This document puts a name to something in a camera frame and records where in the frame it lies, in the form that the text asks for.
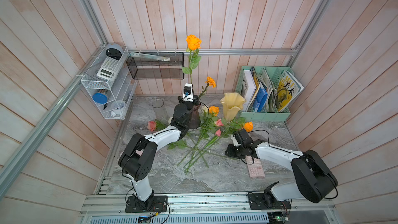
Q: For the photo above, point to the round grey speaker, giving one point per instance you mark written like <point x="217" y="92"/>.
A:
<point x="114" y="51"/>

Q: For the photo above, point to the orange carnation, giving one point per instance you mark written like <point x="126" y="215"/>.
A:
<point x="209" y="83"/>

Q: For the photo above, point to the clear glass vase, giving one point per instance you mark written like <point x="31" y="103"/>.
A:
<point x="160" y="110"/>

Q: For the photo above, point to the blue lidded jar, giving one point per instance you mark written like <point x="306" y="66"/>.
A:
<point x="100" y="96"/>

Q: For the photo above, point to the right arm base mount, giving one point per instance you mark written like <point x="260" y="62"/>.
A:
<point x="264" y="201"/>

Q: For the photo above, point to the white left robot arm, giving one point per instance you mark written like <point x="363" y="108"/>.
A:
<point x="137" y="159"/>

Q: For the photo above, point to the white mug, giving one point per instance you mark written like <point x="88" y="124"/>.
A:
<point x="117" y="108"/>

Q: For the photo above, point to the orange rose large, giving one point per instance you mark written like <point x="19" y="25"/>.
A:
<point x="210" y="112"/>

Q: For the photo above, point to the yellow cover magazine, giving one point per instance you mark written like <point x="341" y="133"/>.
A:
<point x="288" y="89"/>

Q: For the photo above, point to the mint green file organizer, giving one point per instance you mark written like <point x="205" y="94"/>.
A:
<point x="263" y="107"/>

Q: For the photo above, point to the pink rose left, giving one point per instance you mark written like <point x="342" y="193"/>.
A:
<point x="155" y="125"/>

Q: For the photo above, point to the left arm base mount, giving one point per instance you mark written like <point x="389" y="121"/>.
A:
<point x="154" y="204"/>

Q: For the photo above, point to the white book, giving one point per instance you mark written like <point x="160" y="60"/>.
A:
<point x="248" y="88"/>

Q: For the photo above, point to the white wire wall shelf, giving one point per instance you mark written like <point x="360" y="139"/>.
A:
<point x="122" y="88"/>

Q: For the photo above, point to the dark purple glass vase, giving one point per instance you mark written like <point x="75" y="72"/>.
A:
<point x="195" y="120"/>

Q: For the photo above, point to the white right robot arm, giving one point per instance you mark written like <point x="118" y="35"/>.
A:
<point x="313" y="180"/>

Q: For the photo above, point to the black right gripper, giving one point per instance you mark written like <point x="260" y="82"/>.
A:
<point x="229" y="151"/>

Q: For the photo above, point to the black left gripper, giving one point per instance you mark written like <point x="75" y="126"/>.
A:
<point x="196" y="100"/>

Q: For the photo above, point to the yellow ruffled vase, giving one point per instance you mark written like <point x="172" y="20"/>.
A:
<point x="232" y="103"/>

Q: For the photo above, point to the black mesh wall basket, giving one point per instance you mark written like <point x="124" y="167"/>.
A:
<point x="156" y="65"/>

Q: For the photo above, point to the blue folder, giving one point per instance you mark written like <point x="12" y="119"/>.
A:
<point x="260" y="99"/>

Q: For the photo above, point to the white desk calculator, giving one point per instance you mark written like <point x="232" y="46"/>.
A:
<point x="109" y="69"/>

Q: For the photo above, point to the pink rose centre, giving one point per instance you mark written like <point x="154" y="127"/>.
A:
<point x="219" y="123"/>

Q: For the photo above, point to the pink calculator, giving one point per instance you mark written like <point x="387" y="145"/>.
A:
<point x="255" y="167"/>

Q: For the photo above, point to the pink rose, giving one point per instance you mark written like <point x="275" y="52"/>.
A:
<point x="155" y="125"/>
<point x="219" y="123"/>

